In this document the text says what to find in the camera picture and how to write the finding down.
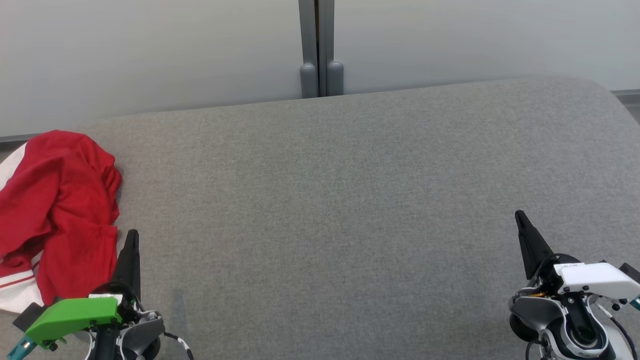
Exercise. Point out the grey partition post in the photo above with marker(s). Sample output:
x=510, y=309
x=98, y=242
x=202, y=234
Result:
x=309, y=50
x=332, y=50

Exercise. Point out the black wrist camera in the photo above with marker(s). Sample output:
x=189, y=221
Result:
x=29, y=316
x=631, y=272

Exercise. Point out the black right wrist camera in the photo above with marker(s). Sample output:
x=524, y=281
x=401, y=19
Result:
x=631, y=272

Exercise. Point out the red and white jersey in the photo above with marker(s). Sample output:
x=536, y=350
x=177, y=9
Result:
x=75, y=270

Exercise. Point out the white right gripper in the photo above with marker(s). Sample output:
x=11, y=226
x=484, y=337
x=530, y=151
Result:
x=595, y=280

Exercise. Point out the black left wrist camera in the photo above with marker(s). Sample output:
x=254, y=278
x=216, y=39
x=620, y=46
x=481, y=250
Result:
x=29, y=316

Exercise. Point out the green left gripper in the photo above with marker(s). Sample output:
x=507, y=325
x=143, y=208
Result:
x=70, y=317

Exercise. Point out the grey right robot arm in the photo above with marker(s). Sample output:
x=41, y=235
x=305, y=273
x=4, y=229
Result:
x=575, y=330

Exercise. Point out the red jersey with number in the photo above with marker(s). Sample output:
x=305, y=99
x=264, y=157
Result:
x=65, y=175

